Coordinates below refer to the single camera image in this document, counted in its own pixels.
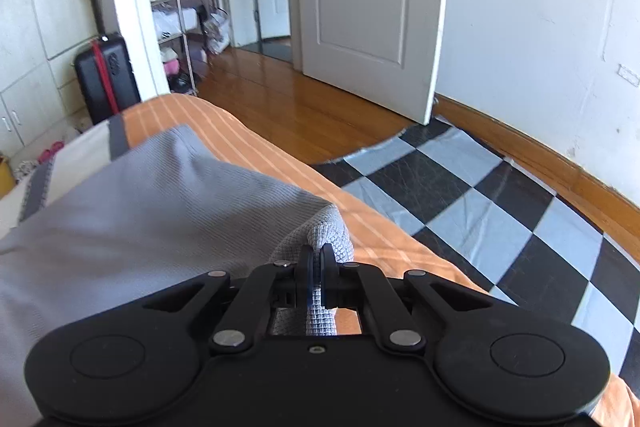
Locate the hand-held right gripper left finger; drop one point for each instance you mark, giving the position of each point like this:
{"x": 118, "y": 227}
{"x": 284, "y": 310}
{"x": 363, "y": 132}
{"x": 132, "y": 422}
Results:
{"x": 305, "y": 277}

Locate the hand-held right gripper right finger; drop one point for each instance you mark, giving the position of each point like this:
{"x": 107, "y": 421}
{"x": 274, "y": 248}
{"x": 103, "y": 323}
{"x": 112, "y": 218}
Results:
{"x": 329, "y": 277}

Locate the grey knit garment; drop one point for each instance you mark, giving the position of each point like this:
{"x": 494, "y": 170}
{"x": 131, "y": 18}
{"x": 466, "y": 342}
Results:
{"x": 150, "y": 217}

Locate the black and grey checkered mat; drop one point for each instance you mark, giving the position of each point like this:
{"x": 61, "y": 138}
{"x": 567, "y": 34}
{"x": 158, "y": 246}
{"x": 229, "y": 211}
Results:
{"x": 450, "y": 217}

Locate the clear plastic bag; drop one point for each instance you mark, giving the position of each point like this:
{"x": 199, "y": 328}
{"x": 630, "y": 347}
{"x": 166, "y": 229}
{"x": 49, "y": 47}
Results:
{"x": 217, "y": 32}

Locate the white panel door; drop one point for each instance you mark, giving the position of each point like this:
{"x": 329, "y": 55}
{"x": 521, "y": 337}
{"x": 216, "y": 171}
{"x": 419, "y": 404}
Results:
{"x": 365, "y": 7}

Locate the pink slippers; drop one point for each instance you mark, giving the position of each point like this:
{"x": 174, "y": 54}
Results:
{"x": 50, "y": 153}

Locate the yellow bucket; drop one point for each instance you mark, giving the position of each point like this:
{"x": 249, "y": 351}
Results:
{"x": 4, "y": 177}

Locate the white wardrobe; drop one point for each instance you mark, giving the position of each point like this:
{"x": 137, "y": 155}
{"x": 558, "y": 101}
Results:
{"x": 50, "y": 7}

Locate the white wall socket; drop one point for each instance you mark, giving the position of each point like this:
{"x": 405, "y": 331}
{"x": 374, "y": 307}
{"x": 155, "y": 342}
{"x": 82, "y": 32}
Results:
{"x": 629, "y": 75}

